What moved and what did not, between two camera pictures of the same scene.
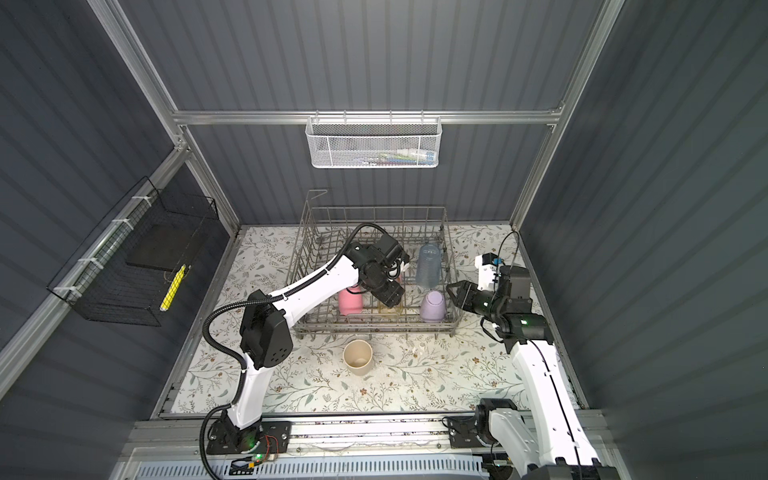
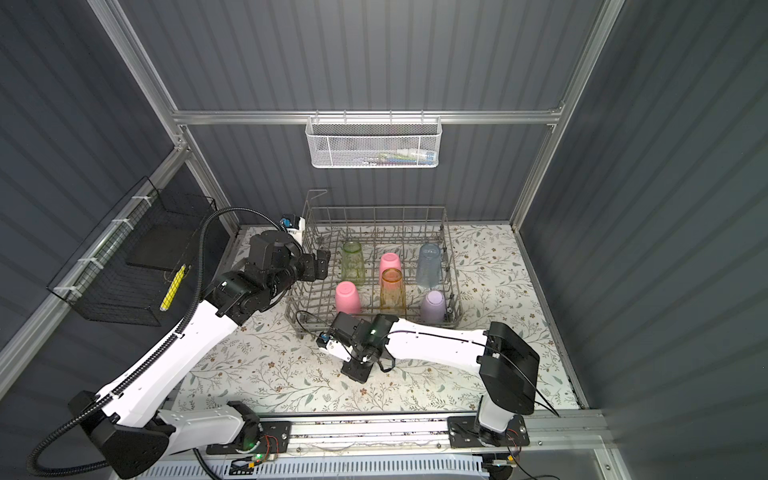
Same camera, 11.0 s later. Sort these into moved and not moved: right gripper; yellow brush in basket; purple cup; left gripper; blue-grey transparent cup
Moved: left gripper; right gripper
Not moved: yellow brush in basket; blue-grey transparent cup; purple cup
